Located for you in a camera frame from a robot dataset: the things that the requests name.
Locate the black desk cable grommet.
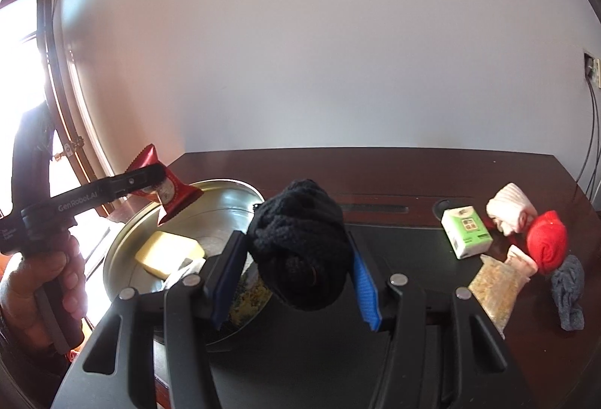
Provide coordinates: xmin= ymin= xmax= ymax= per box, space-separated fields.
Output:
xmin=432 ymin=198 xmax=471 ymax=221

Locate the black cable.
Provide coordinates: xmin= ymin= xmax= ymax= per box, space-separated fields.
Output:
xmin=574 ymin=74 xmax=601 ymax=199

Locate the red snack packet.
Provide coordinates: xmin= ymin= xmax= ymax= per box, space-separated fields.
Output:
xmin=125 ymin=143 xmax=204 ymax=226

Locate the dark grey sock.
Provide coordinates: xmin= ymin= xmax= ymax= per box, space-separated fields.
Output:
xmin=551 ymin=254 xmax=585 ymax=332

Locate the clear grain snack bag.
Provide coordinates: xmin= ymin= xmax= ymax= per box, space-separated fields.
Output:
xmin=468 ymin=254 xmax=530 ymax=338

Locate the red rolled sock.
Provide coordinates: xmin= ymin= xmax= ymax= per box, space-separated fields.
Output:
xmin=527 ymin=211 xmax=568 ymax=275

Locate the black desk mat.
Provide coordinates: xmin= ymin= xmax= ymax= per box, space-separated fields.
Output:
xmin=209 ymin=225 xmax=474 ymax=408

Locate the wall power socket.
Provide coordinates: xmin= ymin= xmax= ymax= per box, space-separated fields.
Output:
xmin=584 ymin=51 xmax=601 ymax=89

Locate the person's left hand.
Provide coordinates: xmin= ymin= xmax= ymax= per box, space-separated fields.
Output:
xmin=0 ymin=229 xmax=89 ymax=349

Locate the yellow green sponge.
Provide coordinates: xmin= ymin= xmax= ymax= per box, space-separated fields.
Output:
xmin=134 ymin=231 xmax=206 ymax=280

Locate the green white tissue pack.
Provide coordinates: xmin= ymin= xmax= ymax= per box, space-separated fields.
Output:
xmin=441 ymin=205 xmax=493 ymax=260

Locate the black fuzzy sock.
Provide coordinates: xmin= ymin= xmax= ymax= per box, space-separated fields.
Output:
xmin=246 ymin=179 xmax=353 ymax=311

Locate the beige paper snack packet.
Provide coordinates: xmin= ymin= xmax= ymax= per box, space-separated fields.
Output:
xmin=504 ymin=245 xmax=538 ymax=278

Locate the round metal tin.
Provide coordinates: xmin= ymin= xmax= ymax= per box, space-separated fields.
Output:
xmin=102 ymin=177 xmax=274 ymax=344

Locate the cream knitted sock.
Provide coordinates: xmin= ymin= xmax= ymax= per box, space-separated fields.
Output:
xmin=486 ymin=183 xmax=539 ymax=236

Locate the wooden window frame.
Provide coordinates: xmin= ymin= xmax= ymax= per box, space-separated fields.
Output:
xmin=1 ymin=0 xmax=114 ymax=184

